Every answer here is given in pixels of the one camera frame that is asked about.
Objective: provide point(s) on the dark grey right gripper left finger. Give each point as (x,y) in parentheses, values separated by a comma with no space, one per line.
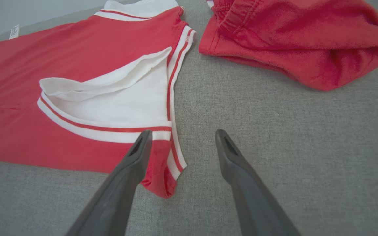
(123,190)

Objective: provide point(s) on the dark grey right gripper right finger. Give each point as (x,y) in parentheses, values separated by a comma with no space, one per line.
(251,193)

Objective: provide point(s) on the red jersey with white trim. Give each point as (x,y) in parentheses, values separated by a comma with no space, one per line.
(77,46)

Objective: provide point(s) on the red shorts with elastic waistband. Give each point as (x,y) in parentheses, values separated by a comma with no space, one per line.
(294,36)

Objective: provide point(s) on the grey textured fabric cloth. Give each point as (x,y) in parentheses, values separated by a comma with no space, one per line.
(290,147)

